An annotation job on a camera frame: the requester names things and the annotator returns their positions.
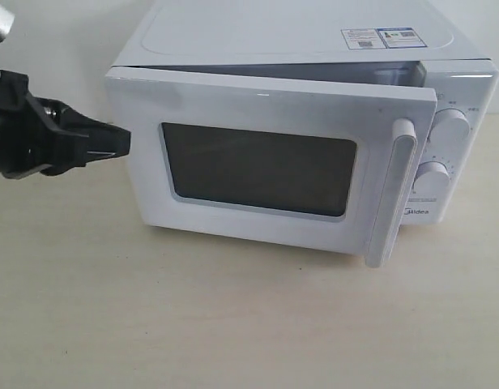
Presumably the blue energy label sticker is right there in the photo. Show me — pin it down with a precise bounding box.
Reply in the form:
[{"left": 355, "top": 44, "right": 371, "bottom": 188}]
[{"left": 376, "top": 28, "right": 427, "bottom": 49}]

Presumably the white Midea microwave body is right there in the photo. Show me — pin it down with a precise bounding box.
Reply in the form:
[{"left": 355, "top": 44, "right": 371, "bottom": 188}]
[{"left": 105, "top": 1, "right": 499, "bottom": 224}]

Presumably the white warning label sticker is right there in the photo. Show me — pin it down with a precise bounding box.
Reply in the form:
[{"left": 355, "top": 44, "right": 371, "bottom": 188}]
[{"left": 341, "top": 28, "right": 385, "bottom": 50}]

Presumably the lower white timer knob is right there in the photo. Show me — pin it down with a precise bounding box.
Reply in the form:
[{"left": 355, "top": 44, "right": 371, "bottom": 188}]
[{"left": 413, "top": 161, "right": 450, "bottom": 193}]

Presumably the upper white power knob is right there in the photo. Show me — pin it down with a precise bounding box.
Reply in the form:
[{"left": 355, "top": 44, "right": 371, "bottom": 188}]
[{"left": 429, "top": 109, "right": 471, "bottom": 146}]

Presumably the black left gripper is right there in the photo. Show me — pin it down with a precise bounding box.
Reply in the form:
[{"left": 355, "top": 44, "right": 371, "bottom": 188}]
[{"left": 0, "top": 70, "right": 131, "bottom": 179}]

